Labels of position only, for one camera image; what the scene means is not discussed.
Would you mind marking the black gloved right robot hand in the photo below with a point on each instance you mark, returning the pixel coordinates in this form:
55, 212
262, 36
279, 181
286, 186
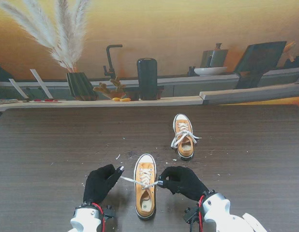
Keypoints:
185, 183

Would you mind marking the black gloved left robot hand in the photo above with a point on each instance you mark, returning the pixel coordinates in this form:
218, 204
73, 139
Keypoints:
98, 186

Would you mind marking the yellow sneaker with spread lace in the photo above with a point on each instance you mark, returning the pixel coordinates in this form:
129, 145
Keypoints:
144, 210

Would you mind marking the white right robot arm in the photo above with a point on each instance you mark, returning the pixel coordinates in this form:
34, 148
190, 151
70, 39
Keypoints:
222, 212

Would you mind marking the orange fruit pieces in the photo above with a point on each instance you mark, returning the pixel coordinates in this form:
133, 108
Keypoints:
123, 99

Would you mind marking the light wooden shelf plank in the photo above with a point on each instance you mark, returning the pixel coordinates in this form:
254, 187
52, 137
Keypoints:
139, 102

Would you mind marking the dark ribbed vase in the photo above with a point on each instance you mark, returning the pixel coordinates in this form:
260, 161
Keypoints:
79, 87

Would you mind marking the grey shelf plank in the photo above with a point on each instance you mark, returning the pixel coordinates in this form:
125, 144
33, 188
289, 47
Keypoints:
248, 95

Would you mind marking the black cylindrical canister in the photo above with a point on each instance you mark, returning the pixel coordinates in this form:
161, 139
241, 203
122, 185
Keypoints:
147, 77

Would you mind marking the white bowl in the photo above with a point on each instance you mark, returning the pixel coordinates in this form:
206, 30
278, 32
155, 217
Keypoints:
210, 71

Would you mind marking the long white slanted slat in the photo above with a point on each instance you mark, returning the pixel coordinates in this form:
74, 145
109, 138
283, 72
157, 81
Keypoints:
40, 83

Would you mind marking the black kitchen faucet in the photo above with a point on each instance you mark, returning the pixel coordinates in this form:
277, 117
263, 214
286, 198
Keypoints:
109, 60

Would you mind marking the short white slanted slat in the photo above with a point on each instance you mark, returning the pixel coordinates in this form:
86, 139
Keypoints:
17, 88

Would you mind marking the grey metal kettle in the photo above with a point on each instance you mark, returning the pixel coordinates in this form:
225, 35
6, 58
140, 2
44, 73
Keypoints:
216, 58

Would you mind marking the white pampas grass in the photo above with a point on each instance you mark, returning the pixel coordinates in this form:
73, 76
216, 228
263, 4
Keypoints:
67, 48

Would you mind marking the dark slanted board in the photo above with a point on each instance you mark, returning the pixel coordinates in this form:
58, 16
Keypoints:
260, 55

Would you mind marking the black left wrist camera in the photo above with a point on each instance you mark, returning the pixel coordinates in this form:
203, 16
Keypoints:
109, 212

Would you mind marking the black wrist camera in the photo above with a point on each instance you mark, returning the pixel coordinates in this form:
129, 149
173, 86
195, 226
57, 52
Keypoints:
190, 215
109, 212

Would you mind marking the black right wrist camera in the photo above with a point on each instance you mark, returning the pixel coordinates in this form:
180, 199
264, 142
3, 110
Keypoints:
190, 215

